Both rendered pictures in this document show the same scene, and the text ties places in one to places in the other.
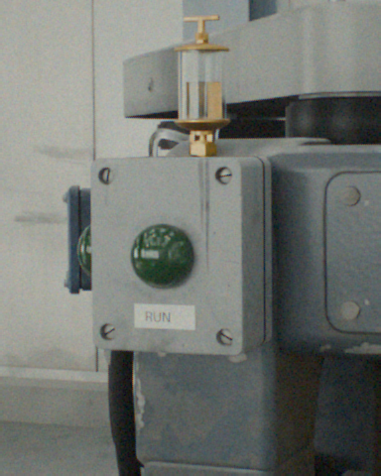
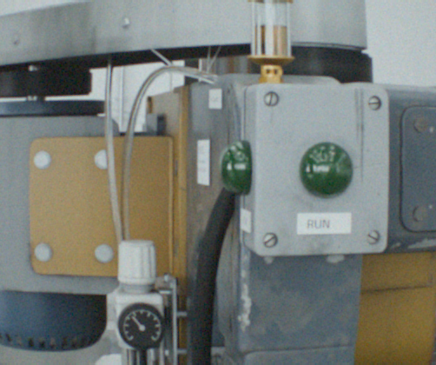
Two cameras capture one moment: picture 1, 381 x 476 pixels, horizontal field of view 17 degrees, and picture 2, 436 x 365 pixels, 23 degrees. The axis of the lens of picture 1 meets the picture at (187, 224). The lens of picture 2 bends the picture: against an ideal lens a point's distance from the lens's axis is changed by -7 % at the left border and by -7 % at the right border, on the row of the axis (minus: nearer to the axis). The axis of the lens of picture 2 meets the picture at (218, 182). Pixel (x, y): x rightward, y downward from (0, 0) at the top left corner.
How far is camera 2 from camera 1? 0.37 m
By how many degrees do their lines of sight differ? 30
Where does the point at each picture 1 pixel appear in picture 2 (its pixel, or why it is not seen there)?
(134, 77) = not seen: outside the picture
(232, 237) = (382, 154)
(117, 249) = (281, 164)
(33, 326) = not seen: outside the picture
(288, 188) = not seen: hidden behind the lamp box
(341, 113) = (327, 59)
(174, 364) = (280, 268)
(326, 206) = (404, 132)
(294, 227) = not seen: hidden behind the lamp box
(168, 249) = (344, 163)
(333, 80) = (317, 34)
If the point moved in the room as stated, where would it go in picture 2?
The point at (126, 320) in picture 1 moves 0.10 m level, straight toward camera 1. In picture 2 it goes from (288, 228) to (411, 244)
